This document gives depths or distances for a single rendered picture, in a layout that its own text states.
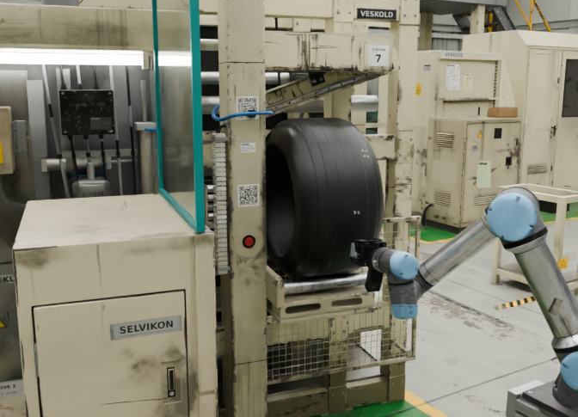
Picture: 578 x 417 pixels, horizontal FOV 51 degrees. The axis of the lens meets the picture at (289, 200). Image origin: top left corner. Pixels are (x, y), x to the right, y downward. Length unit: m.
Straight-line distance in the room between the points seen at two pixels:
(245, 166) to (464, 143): 4.88
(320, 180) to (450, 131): 4.99
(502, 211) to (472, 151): 5.22
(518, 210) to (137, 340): 0.95
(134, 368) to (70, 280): 0.24
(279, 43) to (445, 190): 4.83
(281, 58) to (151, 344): 1.31
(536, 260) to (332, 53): 1.17
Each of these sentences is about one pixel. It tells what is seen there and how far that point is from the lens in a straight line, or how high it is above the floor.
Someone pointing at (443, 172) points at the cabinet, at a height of 0.66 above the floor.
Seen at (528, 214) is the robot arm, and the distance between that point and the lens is 1.60.
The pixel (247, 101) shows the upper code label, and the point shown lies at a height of 1.53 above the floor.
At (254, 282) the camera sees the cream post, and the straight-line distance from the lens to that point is 2.12.
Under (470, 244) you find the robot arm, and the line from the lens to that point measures 1.80.
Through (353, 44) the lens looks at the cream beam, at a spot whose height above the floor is 1.74.
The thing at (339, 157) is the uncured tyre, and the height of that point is 1.35.
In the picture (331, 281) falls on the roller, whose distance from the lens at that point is 2.14.
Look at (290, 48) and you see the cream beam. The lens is 2.34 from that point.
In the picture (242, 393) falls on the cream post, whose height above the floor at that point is 0.51.
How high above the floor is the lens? 1.57
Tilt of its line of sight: 10 degrees down
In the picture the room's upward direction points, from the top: straight up
